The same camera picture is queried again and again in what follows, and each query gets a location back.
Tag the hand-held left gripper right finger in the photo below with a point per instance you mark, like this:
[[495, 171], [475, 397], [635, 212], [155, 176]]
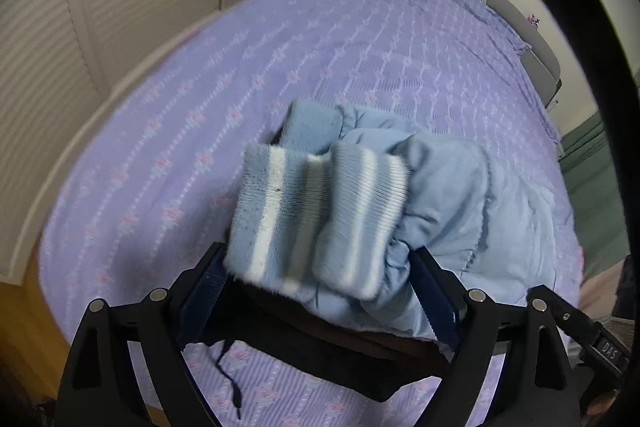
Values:
[[435, 307]]

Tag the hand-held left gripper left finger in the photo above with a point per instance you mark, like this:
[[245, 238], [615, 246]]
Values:
[[200, 302]]

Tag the brown fleece garment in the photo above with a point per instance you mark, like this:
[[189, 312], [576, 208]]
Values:
[[350, 334]]

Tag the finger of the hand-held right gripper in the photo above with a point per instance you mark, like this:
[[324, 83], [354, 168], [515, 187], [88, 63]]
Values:
[[575, 319]]

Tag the bed with purple floral cover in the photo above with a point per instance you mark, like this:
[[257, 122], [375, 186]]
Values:
[[250, 72]]

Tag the light blue padded pants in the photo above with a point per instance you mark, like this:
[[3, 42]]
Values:
[[450, 197]]

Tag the purple striped pillow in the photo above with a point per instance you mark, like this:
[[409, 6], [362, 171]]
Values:
[[480, 12]]

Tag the green curtain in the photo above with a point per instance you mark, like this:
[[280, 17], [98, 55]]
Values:
[[595, 187]]

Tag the small purple toy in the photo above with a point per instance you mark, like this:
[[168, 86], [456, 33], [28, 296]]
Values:
[[536, 21]]

